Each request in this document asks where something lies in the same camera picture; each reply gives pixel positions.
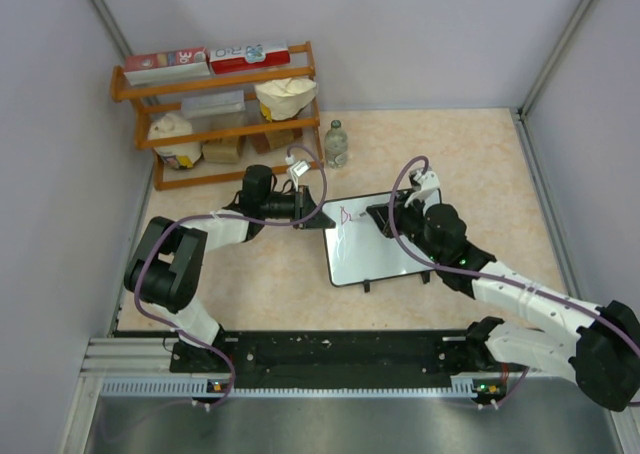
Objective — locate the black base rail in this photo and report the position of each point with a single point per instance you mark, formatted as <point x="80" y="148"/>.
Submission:
<point x="337" y="359"/>

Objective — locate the grey slotted cable duct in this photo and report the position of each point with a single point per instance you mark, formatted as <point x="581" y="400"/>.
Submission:
<point x="204" y="388"/>

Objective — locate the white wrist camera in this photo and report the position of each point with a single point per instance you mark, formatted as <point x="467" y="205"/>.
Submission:
<point x="297" y="169"/>
<point x="424" y="184"/>

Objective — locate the red white box right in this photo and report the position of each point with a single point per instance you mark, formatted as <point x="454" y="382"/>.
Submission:
<point x="249" y="57"/>

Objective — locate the tan cardboard box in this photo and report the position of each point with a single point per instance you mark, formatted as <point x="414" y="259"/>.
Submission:
<point x="226" y="150"/>

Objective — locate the black framed whiteboard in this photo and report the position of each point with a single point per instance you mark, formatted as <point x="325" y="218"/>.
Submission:
<point x="357" y="253"/>

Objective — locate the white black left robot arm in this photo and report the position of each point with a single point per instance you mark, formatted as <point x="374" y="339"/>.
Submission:
<point x="164" y="271"/>

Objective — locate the red white box left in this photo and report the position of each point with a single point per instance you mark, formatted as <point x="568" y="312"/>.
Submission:
<point x="167" y="66"/>

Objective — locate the red white box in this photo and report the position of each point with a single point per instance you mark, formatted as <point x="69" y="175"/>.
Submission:
<point x="167" y="66"/>
<point x="249" y="57"/>

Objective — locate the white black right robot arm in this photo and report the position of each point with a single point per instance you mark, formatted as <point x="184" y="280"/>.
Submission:
<point x="593" y="346"/>

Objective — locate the clear plastic container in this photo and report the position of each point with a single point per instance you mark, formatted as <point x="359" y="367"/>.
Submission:
<point x="216" y="111"/>

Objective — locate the clear glass bottle green cap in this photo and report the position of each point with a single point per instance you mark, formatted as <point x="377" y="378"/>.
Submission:
<point x="336" y="145"/>

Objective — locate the orange wooden shelf rack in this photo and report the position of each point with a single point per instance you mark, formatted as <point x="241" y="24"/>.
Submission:
<point x="209" y="130"/>

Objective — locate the cream paper bag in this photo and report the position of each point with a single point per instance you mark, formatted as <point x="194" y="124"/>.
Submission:
<point x="283" y="99"/>

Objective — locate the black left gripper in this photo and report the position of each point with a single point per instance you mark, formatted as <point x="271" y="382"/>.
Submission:
<point x="303" y="204"/>

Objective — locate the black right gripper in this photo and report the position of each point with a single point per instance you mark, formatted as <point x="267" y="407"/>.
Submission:
<point x="399" y="211"/>

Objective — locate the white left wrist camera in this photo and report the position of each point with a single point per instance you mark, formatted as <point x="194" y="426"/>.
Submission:
<point x="297" y="169"/>

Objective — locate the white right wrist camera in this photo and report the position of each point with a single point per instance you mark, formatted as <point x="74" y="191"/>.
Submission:
<point x="424" y="184"/>

